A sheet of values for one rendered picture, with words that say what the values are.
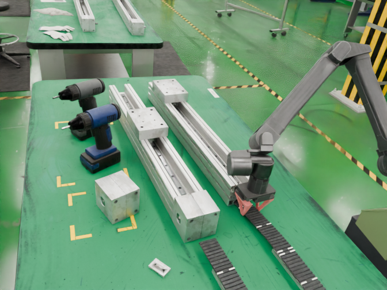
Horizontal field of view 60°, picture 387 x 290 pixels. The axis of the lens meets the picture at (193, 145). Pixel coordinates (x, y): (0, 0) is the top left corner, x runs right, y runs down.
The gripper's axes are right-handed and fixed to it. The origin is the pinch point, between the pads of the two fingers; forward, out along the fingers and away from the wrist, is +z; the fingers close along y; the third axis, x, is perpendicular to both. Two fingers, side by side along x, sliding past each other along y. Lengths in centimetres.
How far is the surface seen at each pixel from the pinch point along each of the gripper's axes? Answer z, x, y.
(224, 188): -2.9, -8.9, 4.9
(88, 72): 58, -261, 4
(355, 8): 24, -405, -498
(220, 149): -5.4, -25.7, -2.4
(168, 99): -9, -63, 4
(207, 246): -1.2, 9.0, 19.7
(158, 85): -11, -73, 5
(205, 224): -3.3, 3.5, 17.8
